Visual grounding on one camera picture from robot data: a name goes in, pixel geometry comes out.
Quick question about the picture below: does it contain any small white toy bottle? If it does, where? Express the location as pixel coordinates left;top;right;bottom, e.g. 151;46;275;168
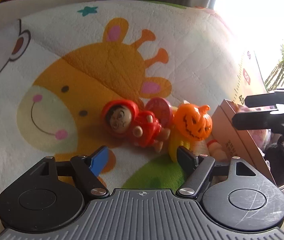
207;140;230;162

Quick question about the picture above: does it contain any cartoon printed play mat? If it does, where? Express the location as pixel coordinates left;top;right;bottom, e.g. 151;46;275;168
0;0;284;239

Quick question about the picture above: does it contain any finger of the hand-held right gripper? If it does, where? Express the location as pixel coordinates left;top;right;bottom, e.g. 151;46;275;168
232;110;284;130
245;90;284;107

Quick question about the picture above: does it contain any orange pumpkin toy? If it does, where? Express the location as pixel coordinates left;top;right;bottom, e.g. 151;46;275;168
173;104;213;140

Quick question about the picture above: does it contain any red hooded doll figure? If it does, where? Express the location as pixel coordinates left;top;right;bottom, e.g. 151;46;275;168
101;99;171;153

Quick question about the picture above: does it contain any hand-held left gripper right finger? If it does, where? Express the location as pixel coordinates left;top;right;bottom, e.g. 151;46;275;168
176;146;257;199

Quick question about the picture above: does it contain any pink round disc toy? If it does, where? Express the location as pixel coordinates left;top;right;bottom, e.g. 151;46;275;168
145;97;174;128

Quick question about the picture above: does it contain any pink fluffy plush toy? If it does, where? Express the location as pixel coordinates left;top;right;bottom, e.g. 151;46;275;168
254;106;275;150

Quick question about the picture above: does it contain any pink cardboard box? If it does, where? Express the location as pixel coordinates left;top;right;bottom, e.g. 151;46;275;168
210;99;284;190

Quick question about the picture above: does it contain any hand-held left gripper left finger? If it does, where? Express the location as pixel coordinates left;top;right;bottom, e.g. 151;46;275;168
36;146;110;198

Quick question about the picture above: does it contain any black plush cat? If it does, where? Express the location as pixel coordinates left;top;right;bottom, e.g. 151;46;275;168
264;136;284;185

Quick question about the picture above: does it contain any yellow corn toy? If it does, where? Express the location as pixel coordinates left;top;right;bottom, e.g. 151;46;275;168
168;127;208;163

